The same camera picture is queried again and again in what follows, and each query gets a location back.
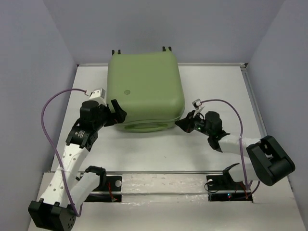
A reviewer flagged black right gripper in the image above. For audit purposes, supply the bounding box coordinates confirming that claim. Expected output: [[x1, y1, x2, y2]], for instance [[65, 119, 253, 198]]
[[174, 110, 212, 137]]

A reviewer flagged green hard-shell suitcase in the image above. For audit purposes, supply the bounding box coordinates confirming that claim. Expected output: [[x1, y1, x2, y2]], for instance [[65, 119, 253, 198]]
[[106, 47, 185, 133]]

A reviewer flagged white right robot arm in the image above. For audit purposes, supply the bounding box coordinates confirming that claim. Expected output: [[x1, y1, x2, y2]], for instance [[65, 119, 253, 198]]
[[175, 111, 295, 189]]

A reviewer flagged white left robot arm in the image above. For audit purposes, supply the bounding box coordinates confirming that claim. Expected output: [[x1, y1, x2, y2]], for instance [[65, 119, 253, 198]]
[[28, 99, 127, 231]]

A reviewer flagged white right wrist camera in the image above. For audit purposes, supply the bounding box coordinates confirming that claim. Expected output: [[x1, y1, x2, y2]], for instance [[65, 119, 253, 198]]
[[192, 99, 204, 117]]

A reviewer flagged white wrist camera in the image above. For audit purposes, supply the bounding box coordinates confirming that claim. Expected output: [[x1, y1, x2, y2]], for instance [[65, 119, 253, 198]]
[[192, 99, 204, 117], [89, 88, 107, 106]]

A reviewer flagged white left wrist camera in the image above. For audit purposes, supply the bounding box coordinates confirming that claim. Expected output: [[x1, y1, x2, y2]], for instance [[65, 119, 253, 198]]
[[89, 88, 107, 106]]

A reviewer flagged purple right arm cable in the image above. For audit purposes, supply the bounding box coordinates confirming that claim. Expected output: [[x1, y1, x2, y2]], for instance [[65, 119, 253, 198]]
[[199, 98, 260, 195]]

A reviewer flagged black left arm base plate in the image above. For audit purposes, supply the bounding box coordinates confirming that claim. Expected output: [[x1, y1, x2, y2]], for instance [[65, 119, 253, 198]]
[[85, 175, 122, 203]]

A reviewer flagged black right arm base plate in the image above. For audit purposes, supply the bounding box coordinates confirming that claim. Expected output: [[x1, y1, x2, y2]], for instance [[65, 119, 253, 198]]
[[204, 175, 253, 202]]

